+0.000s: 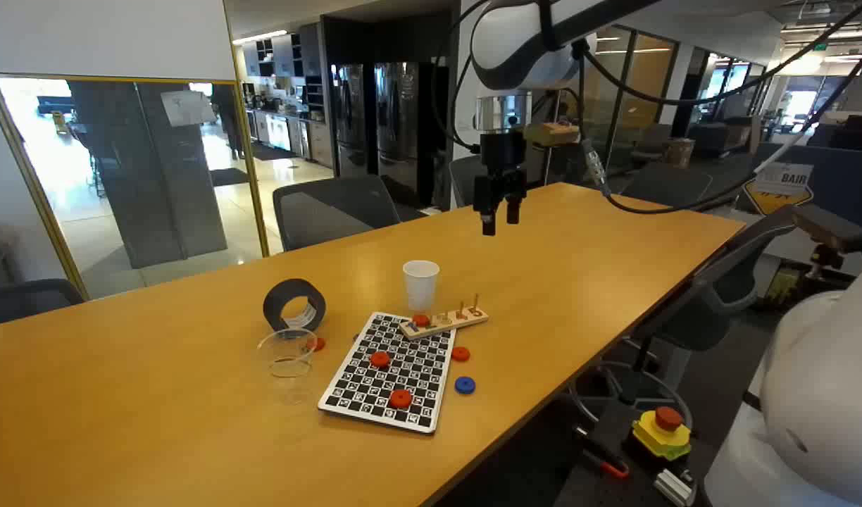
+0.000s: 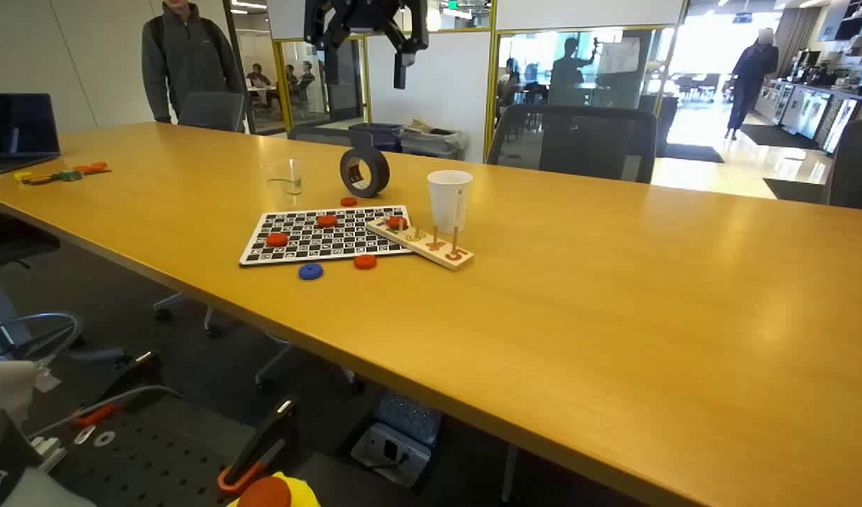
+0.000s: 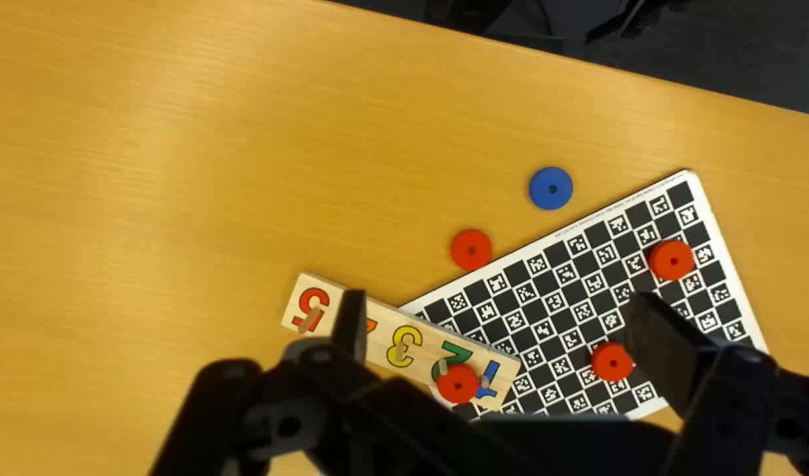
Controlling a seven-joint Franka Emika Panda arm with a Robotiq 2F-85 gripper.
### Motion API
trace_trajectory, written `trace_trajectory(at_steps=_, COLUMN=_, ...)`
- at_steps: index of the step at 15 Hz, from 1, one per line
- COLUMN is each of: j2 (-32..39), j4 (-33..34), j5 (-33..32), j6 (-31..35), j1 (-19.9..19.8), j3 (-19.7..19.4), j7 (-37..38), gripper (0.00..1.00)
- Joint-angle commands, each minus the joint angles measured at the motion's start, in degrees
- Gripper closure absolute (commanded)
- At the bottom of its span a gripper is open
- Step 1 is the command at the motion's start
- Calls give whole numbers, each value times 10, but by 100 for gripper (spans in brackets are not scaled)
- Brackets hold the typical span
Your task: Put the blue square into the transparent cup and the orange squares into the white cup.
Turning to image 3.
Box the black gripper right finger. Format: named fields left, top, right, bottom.
left=620, top=291, right=719, bottom=421

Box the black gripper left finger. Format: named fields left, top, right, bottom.
left=333, top=288, right=367, bottom=362

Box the orange disc board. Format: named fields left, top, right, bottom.
left=591, top=341, right=634, bottom=380
left=647, top=241, right=694, bottom=280

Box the orange disc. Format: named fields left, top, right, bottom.
left=450, top=227, right=491, bottom=268
left=437, top=365, right=482, bottom=403

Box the blue round disc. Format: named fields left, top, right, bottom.
left=528, top=165, right=574, bottom=209

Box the wooden number peg board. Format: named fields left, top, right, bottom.
left=282, top=272, right=520, bottom=409

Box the checkerboard calibration board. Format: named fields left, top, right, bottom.
left=402, top=168, right=764, bottom=421

